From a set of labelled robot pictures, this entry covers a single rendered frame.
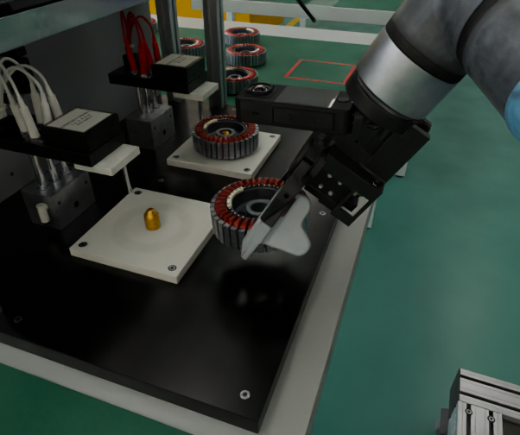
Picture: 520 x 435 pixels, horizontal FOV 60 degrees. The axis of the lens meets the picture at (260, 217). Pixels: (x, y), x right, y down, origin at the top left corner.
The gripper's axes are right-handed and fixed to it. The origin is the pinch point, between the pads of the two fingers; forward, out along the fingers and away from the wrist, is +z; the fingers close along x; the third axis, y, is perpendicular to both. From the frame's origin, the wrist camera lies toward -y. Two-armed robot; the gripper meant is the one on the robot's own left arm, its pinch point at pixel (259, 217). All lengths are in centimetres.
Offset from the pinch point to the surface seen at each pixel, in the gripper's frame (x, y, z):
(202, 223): 2.8, -5.3, 9.0
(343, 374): 42, 51, 67
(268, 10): 157, -40, 37
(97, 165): -2.8, -19.0, 5.5
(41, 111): 1.2, -29.7, 7.6
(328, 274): 2.6, 11.5, 3.3
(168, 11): 42, -35, 7
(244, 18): 347, -90, 122
